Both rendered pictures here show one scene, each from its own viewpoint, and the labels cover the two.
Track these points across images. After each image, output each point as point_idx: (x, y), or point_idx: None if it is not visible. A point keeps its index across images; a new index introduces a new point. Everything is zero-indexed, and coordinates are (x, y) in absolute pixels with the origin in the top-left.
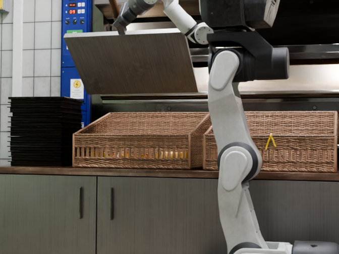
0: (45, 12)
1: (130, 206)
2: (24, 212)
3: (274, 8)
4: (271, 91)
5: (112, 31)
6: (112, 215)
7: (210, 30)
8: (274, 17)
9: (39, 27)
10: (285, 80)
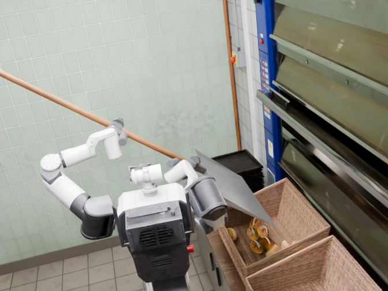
0: (258, 75)
1: (224, 287)
2: (203, 242)
3: (174, 267)
4: (357, 248)
5: (203, 165)
6: (218, 284)
7: (200, 226)
8: (186, 268)
9: (257, 86)
10: (375, 244)
